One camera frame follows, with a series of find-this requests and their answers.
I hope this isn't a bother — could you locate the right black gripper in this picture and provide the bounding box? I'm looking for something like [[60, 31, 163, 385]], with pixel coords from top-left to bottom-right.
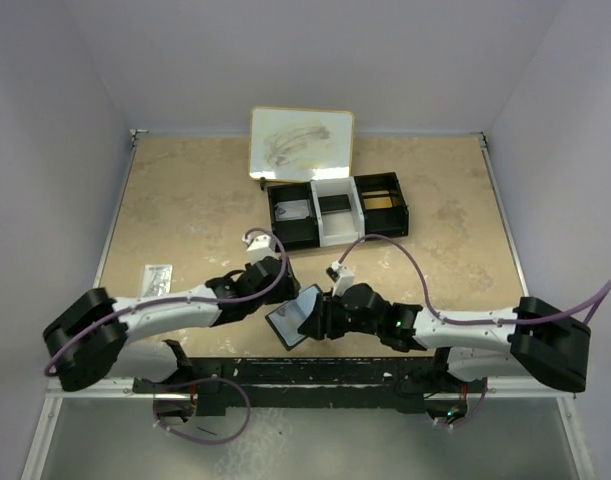
[[299, 289, 382, 340]]

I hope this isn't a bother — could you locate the black leather card holder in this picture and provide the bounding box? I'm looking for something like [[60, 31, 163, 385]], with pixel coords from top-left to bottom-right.
[[265, 284, 323, 351]]

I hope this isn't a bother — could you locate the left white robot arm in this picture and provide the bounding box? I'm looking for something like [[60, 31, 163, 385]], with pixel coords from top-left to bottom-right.
[[43, 256, 300, 392]]

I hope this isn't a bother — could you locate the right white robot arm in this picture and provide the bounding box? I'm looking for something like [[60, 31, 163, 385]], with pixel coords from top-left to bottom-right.
[[298, 283, 591, 393]]

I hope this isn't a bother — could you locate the silver card in tray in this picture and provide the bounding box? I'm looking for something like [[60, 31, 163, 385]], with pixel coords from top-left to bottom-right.
[[275, 200, 311, 221]]

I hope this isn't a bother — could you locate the gold card in tray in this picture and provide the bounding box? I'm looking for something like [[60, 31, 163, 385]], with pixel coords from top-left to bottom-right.
[[361, 190, 400, 210]]

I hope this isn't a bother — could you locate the black and white compartment tray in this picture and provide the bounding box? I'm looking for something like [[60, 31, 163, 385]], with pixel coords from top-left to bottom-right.
[[266, 172, 409, 251]]

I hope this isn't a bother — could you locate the clear plastic packet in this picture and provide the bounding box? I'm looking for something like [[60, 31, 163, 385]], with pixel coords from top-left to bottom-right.
[[140, 264, 173, 297]]

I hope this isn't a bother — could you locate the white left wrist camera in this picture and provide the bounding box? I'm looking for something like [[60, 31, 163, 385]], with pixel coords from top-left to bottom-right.
[[243, 232, 276, 264]]

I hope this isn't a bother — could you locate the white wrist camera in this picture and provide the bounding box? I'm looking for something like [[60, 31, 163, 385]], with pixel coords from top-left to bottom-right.
[[326, 261, 355, 297], [243, 232, 276, 264]]

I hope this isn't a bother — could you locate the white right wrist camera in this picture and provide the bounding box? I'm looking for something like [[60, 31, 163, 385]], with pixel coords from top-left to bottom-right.
[[326, 261, 355, 297]]

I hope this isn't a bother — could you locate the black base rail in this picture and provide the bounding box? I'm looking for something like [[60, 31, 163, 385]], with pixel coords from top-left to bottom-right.
[[133, 357, 484, 416]]

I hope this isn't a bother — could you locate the white board with wooden frame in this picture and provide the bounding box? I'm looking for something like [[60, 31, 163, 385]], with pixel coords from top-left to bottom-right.
[[248, 106, 355, 182]]

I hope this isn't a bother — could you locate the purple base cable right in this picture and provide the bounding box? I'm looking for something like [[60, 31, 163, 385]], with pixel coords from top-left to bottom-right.
[[432, 377, 489, 431]]

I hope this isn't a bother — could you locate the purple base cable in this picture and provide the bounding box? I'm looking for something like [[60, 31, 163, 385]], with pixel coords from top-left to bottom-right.
[[432, 377, 489, 431], [152, 374, 252, 444]]

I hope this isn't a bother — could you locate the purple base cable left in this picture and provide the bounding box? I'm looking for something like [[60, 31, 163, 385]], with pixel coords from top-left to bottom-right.
[[152, 374, 252, 444]]

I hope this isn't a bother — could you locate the aluminium table frame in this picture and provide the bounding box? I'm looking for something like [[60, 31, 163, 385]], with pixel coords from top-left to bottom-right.
[[25, 132, 596, 479]]

